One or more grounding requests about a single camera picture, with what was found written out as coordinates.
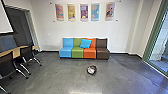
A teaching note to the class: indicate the orange and blue wall poster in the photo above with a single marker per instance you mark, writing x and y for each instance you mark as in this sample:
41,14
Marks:
59,12

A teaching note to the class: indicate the green framed glass wall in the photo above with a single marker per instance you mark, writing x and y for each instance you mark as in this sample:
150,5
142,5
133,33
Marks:
154,30

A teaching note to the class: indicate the white projection screen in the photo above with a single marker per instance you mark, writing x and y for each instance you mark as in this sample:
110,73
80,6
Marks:
5,16

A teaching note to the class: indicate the clear plastic bag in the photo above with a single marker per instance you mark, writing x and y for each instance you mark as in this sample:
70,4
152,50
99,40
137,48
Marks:
91,69

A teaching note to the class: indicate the black office chair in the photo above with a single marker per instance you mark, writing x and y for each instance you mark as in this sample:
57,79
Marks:
29,51
8,65

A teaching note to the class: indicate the pink and dark wall poster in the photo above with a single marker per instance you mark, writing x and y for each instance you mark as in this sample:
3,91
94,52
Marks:
110,11

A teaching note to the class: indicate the purple wall poster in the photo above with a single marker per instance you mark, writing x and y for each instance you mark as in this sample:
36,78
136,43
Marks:
84,12

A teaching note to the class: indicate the yellow wall poster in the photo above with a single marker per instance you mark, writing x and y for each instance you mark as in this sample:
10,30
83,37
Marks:
71,12

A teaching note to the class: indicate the blue cushion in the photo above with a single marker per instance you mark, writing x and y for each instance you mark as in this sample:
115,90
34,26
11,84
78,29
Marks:
85,43

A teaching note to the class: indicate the green sofa seat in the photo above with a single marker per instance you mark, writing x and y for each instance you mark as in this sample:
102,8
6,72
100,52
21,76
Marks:
77,52

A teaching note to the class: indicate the orange sofa seat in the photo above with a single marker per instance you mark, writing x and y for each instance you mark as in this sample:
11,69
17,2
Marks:
89,53

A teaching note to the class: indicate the blue sofa seat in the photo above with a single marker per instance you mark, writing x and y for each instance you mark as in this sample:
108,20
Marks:
66,50

